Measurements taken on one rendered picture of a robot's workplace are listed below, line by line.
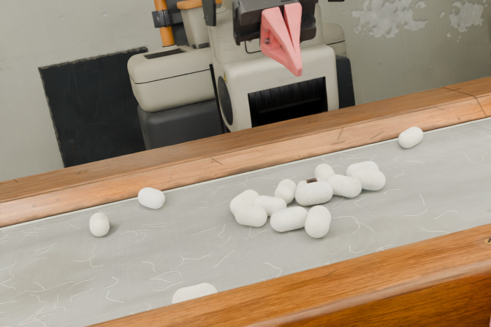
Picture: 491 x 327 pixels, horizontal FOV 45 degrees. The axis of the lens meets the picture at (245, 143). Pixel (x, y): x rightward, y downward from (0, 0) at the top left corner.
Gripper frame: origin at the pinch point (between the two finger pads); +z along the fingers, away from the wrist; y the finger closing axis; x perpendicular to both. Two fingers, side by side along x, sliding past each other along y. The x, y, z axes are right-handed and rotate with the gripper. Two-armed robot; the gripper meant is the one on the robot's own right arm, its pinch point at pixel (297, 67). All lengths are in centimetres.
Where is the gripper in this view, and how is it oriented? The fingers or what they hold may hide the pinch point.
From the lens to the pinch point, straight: 67.5
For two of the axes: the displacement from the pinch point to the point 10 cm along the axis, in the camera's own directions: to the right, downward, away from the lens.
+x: 0.1, 5.6, 8.3
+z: 2.6, 8.0, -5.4
